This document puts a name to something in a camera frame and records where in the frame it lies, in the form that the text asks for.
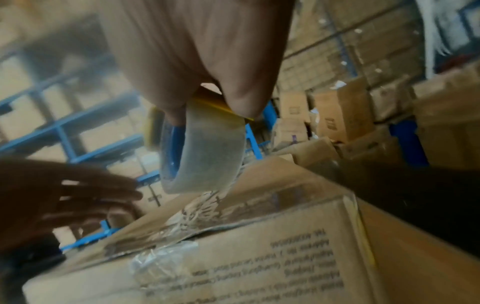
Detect person's right hand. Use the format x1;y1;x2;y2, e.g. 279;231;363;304
97;0;297;126

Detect person's left hand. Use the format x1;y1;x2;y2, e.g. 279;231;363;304
0;157;144;253

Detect yellow blue tape dispenser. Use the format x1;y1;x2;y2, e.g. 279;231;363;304
144;86;256;182

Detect clear tape roll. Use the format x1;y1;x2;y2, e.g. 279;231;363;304
159;98;249;194

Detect brown cardboard box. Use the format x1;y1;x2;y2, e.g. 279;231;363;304
22;154;480;304

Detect pile of loose cardboard boxes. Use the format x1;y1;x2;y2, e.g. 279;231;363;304
269;59;480;171

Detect blue metal shelf rack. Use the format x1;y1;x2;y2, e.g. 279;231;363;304
0;50;278;253

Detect rows of shelved storage boxes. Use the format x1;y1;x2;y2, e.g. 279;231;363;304
0;0;151;185

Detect white plastic sheet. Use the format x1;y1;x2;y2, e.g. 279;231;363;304
414;0;472;80

